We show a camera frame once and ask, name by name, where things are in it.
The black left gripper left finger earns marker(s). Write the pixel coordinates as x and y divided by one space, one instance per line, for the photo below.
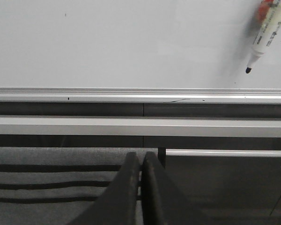
117 205

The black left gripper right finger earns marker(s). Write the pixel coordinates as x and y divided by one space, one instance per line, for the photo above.
162 202

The red round magnet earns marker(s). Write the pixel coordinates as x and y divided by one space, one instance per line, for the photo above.
263 9

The white black-tip whiteboard marker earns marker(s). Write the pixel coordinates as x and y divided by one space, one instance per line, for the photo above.
266 34

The white horizontal stand rod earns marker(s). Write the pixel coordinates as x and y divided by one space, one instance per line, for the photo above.
224 153

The white metal stand frame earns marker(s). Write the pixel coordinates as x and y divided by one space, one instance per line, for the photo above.
138 127

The white whiteboard with aluminium frame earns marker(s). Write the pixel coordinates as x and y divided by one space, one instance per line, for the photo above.
154 51

